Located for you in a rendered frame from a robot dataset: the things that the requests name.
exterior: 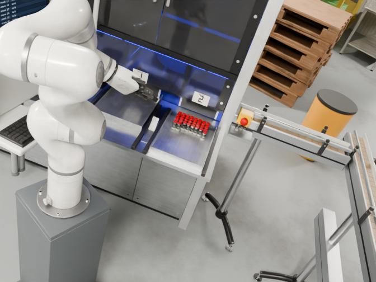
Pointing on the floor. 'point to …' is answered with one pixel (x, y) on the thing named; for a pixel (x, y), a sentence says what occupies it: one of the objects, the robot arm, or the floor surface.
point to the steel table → (370, 45)
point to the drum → (329, 113)
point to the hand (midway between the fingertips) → (145, 93)
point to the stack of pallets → (299, 47)
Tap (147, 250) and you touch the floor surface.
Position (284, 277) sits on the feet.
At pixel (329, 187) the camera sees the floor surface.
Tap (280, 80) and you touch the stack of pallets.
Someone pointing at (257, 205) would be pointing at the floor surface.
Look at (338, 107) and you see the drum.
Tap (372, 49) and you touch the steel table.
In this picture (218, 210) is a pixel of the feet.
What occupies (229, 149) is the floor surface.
